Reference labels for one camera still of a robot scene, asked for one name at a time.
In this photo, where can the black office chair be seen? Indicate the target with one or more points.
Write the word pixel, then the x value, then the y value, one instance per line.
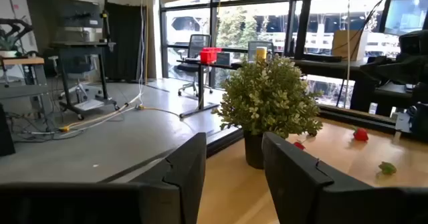
pixel 197 47

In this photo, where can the black aluminium table frame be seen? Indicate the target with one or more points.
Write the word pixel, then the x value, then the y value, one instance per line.
pixel 354 118

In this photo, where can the artificial green plant black pot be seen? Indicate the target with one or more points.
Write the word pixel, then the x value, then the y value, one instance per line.
pixel 267 97

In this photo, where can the brown cardboard box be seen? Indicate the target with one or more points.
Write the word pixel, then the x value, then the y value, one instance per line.
pixel 339 45

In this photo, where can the red plastic bin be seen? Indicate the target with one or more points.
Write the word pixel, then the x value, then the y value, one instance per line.
pixel 208 56

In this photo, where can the yellow cup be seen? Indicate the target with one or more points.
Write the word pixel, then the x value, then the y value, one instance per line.
pixel 261 53

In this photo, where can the dark grey desk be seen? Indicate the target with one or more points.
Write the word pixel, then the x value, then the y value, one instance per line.
pixel 327 63

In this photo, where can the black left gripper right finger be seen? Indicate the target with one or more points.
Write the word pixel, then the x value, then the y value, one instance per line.
pixel 294 184

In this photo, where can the black rolling cart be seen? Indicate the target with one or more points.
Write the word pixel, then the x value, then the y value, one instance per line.
pixel 80 45

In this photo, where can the black office desk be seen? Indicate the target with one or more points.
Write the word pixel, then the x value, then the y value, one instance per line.
pixel 200 90

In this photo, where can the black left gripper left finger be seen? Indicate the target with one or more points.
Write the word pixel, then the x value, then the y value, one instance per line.
pixel 180 184

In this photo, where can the black rack frame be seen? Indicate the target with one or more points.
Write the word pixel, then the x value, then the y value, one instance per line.
pixel 302 23

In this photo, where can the small red strawberry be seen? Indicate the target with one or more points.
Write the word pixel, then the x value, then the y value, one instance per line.
pixel 298 145
pixel 360 134
pixel 387 168

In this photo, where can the wood-topped grey workbench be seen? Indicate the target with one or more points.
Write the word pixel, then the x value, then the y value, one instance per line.
pixel 23 61

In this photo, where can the small plant white pot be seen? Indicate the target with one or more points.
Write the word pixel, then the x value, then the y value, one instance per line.
pixel 6 45

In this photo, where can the grey box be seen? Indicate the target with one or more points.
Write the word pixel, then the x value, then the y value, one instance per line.
pixel 223 59

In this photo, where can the black background robot arm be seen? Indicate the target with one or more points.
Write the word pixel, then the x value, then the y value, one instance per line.
pixel 15 26

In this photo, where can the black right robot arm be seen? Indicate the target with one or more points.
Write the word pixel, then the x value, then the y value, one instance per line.
pixel 408 70

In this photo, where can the black curtain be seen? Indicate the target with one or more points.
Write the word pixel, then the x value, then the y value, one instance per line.
pixel 123 40

